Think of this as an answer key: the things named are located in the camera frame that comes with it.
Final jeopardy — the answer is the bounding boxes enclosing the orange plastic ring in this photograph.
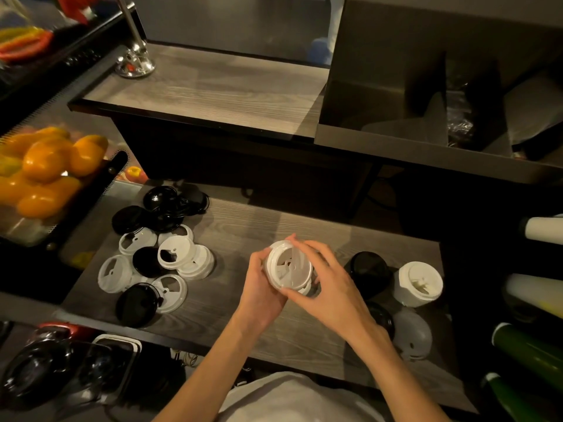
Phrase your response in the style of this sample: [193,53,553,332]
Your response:
[0,30,53,63]

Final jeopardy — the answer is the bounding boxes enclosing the clear juicer container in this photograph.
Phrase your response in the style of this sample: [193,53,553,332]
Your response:
[0,0,56,71]

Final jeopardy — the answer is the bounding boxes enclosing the clear plastic lids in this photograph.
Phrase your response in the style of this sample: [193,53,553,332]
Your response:
[392,309,433,361]

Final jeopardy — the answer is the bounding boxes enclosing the person's left forearm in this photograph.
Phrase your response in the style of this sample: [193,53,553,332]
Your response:
[152,325,256,422]

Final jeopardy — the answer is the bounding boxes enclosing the person's left hand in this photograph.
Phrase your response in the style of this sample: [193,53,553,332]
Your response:
[230,248,291,337]

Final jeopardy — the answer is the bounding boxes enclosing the translucent yellow print cup stack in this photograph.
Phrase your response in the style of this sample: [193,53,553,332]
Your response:
[503,273,563,320]

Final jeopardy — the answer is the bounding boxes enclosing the person's right hand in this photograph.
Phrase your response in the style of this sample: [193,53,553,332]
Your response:
[279,234,392,352]

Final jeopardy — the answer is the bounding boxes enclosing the red flag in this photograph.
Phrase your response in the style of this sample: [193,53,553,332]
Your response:
[57,0,115,22]

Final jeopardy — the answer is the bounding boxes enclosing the chrome flag stand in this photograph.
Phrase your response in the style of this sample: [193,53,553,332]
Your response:
[114,0,156,79]

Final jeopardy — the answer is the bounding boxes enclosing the grey foil pouch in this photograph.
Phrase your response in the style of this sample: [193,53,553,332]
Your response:
[503,74,563,148]

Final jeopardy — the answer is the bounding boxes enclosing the person's right forearm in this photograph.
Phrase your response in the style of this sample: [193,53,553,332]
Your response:
[347,333,452,422]

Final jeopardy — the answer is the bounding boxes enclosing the blue stool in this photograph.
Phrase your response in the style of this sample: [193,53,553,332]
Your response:
[307,37,331,66]

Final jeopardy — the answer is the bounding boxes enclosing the white shirt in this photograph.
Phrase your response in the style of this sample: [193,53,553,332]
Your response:
[218,372,386,422]

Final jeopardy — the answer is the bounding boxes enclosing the white paper cup stack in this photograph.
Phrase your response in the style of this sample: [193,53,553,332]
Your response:
[518,215,563,246]

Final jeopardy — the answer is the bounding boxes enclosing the black cup lid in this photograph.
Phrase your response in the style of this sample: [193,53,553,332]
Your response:
[367,301,395,339]
[344,251,392,300]

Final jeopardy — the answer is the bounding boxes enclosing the dark metal organizer box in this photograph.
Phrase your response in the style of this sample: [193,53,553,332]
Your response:
[314,0,563,185]

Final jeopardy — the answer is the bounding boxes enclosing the stack of white lids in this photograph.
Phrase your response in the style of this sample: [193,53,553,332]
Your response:
[392,261,444,308]

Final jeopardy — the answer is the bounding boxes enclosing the yellow plastic ring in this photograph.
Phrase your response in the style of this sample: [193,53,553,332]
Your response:
[0,26,45,45]

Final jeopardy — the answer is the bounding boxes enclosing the pile of mixed cup lids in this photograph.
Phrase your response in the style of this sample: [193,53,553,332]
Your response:
[97,185,216,329]

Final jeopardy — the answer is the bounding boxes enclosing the clear plastic bag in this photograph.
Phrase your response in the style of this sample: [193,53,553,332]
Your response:
[446,90,476,148]

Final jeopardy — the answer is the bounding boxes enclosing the pile of oranges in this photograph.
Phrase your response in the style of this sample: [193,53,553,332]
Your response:
[0,126,110,219]

